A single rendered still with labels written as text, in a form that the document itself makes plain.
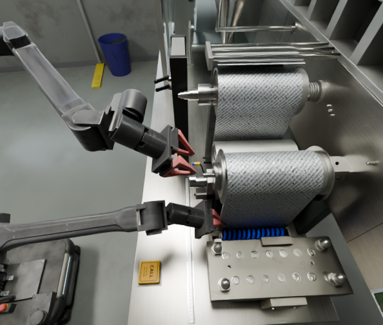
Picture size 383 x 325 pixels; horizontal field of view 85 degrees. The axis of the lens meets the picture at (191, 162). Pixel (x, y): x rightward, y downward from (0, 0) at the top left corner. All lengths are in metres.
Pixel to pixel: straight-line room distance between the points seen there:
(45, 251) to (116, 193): 0.69
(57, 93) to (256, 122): 0.53
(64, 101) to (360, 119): 0.67
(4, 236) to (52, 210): 1.63
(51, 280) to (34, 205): 0.87
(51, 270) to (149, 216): 1.25
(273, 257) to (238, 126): 0.42
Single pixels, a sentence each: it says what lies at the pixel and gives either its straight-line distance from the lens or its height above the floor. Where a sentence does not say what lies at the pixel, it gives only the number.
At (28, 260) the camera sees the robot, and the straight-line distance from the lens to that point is 1.86.
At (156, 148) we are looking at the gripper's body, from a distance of 0.44.
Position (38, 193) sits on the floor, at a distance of 2.44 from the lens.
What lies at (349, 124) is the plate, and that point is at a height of 1.35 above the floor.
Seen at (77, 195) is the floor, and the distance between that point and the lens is 2.23.
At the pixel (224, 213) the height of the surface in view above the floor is 1.15.
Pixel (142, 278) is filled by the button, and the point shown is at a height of 0.92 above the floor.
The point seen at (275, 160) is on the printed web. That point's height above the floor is 1.31.
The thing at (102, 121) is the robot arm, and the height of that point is 1.45.
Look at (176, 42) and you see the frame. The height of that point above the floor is 1.44.
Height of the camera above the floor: 1.72
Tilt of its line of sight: 52 degrees down
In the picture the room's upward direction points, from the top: straight up
